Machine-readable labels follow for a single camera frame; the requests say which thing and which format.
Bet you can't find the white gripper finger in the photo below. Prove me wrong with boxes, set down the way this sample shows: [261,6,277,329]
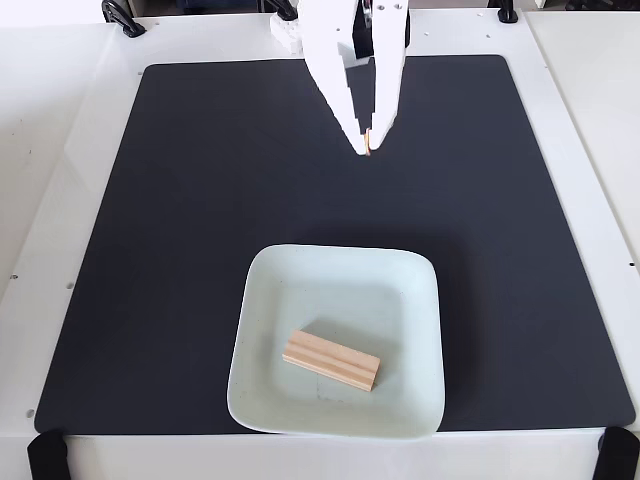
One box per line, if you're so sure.
[369,0,411,151]
[305,49,372,156]

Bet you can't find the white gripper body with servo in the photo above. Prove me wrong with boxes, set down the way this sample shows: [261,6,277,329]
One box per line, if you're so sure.
[297,0,376,71]

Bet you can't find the grooved wooden block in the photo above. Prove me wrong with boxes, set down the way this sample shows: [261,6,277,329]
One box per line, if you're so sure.
[282,329,382,393]

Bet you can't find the white square plate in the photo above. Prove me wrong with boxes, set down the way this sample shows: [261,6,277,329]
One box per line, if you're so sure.
[226,243,446,441]

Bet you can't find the black rubber mat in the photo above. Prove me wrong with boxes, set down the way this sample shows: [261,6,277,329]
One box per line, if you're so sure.
[33,53,637,436]

